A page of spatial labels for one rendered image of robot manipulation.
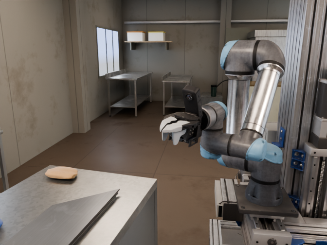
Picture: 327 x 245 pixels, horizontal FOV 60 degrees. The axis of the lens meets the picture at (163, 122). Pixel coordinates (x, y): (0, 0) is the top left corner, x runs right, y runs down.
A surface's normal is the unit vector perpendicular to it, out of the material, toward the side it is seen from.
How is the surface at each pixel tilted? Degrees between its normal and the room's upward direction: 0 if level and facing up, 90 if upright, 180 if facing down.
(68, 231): 0
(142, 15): 90
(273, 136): 90
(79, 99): 90
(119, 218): 0
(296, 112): 90
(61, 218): 0
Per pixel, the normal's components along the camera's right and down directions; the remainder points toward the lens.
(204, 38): -0.14, 0.25
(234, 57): -0.56, 0.21
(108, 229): 0.00, -0.97
